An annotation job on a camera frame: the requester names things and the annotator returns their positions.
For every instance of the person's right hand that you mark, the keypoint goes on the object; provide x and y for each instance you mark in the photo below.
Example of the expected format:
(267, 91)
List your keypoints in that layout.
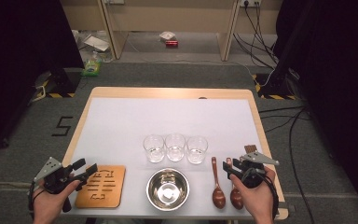
(258, 202)

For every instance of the black aluminium stand post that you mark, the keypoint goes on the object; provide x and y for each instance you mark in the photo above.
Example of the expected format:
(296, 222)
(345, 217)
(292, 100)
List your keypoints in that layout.
(284, 62)

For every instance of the black stand base striped tape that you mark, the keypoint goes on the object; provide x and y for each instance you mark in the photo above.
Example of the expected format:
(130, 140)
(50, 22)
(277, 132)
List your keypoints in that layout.
(268, 85)
(62, 81)

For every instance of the reddish brown wooden spoon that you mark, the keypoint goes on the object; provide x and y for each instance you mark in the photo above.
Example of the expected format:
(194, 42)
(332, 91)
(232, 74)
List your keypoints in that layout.
(218, 197)
(236, 200)

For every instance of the row of brown chopsticks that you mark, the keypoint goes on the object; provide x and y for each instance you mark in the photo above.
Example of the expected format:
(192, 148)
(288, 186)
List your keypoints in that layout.
(250, 148)

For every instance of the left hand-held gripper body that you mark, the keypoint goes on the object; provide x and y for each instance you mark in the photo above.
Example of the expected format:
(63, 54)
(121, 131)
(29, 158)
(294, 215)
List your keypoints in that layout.
(54, 177)

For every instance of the clear glass cup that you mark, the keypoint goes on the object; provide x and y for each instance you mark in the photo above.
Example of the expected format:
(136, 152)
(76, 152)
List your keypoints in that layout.
(154, 149)
(197, 150)
(175, 147)

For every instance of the white paper table mat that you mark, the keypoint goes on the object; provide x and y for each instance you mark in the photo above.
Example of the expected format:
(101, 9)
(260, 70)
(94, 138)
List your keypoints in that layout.
(167, 118)

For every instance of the beige wooden desk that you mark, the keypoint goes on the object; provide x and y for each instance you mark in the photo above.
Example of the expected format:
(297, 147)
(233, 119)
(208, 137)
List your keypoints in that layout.
(167, 15)

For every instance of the wooden cut-out coaster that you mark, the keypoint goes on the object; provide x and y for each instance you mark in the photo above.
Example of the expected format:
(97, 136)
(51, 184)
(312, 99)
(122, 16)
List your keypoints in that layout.
(112, 199)

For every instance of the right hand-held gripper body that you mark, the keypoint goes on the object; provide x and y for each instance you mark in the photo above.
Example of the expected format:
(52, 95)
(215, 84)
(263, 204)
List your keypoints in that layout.
(254, 169)

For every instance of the stainless steel bowl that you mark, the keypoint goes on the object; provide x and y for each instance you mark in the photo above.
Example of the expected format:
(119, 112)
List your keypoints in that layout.
(158, 186)

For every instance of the white power socket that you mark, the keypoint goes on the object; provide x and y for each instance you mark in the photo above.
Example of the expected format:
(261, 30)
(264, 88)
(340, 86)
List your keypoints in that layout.
(251, 3)

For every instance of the person's left hand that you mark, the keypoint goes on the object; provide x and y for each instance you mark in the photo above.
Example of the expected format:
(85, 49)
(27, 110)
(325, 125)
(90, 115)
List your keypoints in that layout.
(49, 207)

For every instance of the green wet wipes pack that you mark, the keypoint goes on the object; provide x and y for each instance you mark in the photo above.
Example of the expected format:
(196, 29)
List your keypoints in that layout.
(90, 69)

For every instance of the clear plastic bag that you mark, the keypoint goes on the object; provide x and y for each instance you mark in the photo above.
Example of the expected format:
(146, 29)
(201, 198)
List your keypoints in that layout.
(104, 56)

